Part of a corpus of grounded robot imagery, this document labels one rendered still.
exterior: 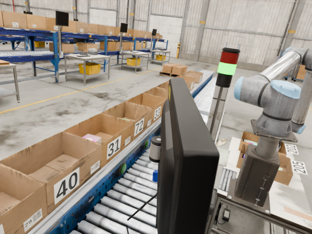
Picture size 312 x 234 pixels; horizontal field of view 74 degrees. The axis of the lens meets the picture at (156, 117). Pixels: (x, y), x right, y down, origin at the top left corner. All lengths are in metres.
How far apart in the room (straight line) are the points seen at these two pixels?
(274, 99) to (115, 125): 1.08
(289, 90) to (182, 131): 0.99
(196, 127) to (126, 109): 1.71
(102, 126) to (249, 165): 1.09
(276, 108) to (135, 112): 1.20
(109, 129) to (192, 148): 1.44
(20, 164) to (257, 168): 1.31
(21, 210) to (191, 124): 0.78
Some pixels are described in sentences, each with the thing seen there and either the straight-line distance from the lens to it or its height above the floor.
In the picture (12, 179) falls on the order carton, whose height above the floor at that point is 0.99.
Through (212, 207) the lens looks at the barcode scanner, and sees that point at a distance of 0.91.
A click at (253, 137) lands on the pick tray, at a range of 2.38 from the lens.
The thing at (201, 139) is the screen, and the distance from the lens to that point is 0.29.
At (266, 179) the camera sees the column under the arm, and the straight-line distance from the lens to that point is 1.45.
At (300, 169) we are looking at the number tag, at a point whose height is 0.86.
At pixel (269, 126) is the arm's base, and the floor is 1.28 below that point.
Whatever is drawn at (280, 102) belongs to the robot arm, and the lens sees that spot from 1.27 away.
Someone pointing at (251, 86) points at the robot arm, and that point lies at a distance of 1.33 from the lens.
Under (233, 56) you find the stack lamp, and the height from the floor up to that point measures 1.64.
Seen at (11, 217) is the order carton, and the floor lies 1.01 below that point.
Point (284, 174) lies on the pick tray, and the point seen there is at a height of 0.83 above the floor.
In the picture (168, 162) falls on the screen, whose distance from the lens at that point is 0.35.
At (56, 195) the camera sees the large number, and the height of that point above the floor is 0.95.
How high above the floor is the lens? 1.67
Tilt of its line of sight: 22 degrees down
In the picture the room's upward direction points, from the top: 8 degrees clockwise
